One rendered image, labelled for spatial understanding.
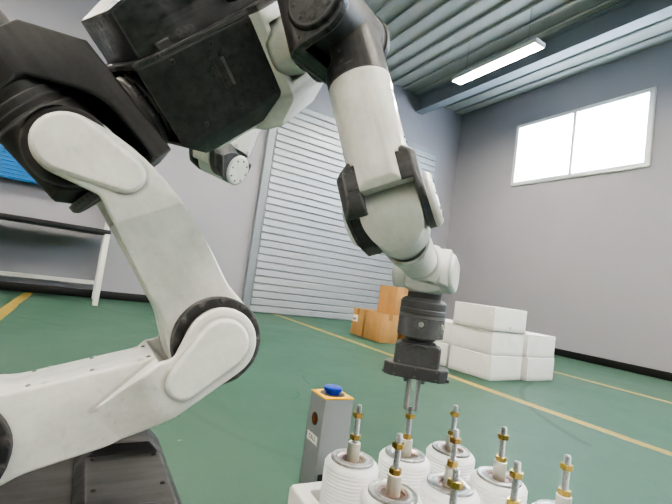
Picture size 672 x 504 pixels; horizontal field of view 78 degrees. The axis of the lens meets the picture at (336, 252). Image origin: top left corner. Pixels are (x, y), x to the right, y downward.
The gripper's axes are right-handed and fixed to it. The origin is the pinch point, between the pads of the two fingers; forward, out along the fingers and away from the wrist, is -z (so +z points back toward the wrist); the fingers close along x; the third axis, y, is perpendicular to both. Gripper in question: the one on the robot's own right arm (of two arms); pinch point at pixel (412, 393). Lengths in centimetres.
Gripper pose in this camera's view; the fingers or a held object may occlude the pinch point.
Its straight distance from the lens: 85.2
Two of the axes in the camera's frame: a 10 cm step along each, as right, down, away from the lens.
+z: 1.4, -9.9, 0.7
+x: -9.7, -1.2, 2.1
